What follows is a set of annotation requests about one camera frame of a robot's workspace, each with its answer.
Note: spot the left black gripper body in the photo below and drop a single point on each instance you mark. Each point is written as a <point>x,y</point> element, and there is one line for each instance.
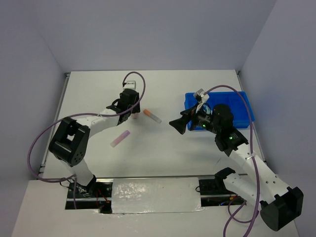
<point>136,109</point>

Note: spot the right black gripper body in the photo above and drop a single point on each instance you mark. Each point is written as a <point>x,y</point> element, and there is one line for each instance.
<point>200,119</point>

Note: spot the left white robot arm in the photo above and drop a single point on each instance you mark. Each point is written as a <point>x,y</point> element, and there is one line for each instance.
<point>69,143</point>

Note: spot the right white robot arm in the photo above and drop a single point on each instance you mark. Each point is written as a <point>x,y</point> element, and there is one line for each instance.
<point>277,202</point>

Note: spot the pink capped glue bottle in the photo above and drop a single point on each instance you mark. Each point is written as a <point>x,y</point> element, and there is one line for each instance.
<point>134,116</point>

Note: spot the orange capped clear tube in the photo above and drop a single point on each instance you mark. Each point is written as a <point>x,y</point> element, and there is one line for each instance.
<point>152,116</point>

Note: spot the pink clear tube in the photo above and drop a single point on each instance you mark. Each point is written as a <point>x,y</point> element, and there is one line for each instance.
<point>120,138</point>

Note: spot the blue divided plastic bin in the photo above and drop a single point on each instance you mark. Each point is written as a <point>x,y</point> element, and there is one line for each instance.
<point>231,99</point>

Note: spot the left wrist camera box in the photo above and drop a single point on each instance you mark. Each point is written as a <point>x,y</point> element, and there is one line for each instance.
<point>129,84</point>

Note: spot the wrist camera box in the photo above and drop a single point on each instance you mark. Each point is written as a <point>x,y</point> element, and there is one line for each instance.
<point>201,96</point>
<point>129,84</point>

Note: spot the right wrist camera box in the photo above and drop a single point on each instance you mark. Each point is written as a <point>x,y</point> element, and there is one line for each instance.
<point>201,96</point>

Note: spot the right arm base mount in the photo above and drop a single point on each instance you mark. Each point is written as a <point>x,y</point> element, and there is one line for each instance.
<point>213,193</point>

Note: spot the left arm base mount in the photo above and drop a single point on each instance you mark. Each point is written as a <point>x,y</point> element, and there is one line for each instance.
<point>100,200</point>

